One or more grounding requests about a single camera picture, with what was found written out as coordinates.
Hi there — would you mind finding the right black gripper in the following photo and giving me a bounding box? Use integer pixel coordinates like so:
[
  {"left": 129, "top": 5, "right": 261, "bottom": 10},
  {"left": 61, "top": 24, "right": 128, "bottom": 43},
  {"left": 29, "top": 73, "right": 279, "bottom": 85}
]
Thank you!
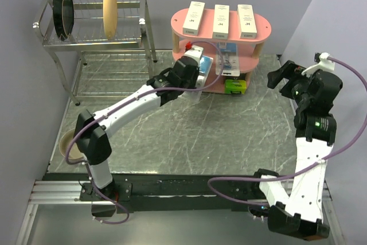
[{"left": 267, "top": 59, "right": 315, "bottom": 107}]

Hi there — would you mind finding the blue razor blister pack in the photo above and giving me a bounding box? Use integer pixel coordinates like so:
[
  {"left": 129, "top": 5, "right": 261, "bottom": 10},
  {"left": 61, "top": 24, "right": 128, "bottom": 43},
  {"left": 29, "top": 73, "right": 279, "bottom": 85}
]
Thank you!
[
  {"left": 196, "top": 56, "right": 213, "bottom": 88},
  {"left": 217, "top": 42, "right": 240, "bottom": 77}
]

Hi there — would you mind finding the green black razor box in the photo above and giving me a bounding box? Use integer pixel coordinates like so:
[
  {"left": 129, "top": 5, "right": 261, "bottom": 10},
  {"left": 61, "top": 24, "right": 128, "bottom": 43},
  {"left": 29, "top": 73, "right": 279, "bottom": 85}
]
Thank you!
[{"left": 224, "top": 79, "right": 247, "bottom": 95}]

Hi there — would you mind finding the pink three-tier shelf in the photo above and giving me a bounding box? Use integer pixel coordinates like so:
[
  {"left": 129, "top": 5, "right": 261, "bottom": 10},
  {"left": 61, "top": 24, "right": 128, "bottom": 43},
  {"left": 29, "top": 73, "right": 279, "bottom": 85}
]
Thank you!
[{"left": 171, "top": 8, "right": 271, "bottom": 84}]

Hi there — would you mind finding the white slim box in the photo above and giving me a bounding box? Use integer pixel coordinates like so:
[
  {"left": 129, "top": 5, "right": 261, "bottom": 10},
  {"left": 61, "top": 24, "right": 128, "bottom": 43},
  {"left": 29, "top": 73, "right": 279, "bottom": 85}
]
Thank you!
[
  {"left": 212, "top": 5, "right": 230, "bottom": 40},
  {"left": 182, "top": 1, "right": 205, "bottom": 36},
  {"left": 237, "top": 4, "right": 257, "bottom": 40}
]

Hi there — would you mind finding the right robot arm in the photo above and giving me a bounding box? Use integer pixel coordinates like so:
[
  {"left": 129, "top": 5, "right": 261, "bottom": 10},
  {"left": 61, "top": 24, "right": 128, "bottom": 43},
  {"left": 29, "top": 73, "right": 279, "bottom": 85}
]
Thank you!
[{"left": 251, "top": 60, "right": 343, "bottom": 241}]

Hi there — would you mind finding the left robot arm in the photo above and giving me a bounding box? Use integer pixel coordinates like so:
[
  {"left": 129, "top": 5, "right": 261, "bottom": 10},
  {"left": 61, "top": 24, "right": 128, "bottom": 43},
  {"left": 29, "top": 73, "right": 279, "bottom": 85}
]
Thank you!
[{"left": 74, "top": 55, "right": 201, "bottom": 200}]

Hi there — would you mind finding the metal dish rack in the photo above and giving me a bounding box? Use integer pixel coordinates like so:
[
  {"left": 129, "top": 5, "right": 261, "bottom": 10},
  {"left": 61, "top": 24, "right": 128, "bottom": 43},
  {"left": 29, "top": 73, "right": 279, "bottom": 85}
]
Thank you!
[{"left": 33, "top": 0, "right": 157, "bottom": 106}]

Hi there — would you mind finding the beige wooden plate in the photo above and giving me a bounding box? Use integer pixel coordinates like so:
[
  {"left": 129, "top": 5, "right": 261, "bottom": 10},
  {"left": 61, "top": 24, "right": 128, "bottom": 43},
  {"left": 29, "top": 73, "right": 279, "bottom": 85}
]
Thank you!
[{"left": 103, "top": 0, "right": 118, "bottom": 40}]

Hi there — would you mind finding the beige tape roll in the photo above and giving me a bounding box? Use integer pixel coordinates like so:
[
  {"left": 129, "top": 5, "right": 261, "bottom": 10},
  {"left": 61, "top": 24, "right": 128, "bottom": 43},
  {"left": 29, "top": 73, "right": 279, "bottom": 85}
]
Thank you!
[{"left": 58, "top": 130, "right": 84, "bottom": 161}]

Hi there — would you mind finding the black plate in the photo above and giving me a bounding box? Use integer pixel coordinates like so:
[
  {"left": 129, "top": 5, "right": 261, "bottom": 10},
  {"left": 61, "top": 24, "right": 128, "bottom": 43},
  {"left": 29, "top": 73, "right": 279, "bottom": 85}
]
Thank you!
[{"left": 52, "top": 0, "right": 75, "bottom": 41}]

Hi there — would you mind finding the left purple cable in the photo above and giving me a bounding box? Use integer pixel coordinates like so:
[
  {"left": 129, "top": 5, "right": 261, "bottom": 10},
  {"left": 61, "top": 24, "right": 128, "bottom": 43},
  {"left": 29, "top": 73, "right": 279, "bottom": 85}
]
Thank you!
[{"left": 65, "top": 40, "right": 224, "bottom": 225}]

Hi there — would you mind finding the purple cable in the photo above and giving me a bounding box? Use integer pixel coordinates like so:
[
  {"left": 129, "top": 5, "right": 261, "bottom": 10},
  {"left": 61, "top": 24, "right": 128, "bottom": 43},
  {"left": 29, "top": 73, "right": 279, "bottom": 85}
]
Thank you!
[
  {"left": 65, "top": 40, "right": 224, "bottom": 225},
  {"left": 206, "top": 57, "right": 367, "bottom": 208}
]

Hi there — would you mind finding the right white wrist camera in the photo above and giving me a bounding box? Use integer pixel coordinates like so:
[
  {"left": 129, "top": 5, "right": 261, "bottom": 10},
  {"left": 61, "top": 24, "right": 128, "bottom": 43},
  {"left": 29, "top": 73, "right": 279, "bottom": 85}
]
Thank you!
[{"left": 301, "top": 52, "right": 335, "bottom": 77}]

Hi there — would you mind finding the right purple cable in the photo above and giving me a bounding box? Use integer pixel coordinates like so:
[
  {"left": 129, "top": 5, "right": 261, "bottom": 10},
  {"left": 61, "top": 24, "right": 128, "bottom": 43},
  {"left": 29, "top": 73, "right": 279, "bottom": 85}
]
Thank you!
[{"left": 206, "top": 57, "right": 367, "bottom": 208}]

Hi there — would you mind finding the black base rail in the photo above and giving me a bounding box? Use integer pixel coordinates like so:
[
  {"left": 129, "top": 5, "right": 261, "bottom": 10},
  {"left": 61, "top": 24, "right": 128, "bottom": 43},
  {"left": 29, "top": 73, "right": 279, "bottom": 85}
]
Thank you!
[{"left": 80, "top": 174, "right": 268, "bottom": 217}]

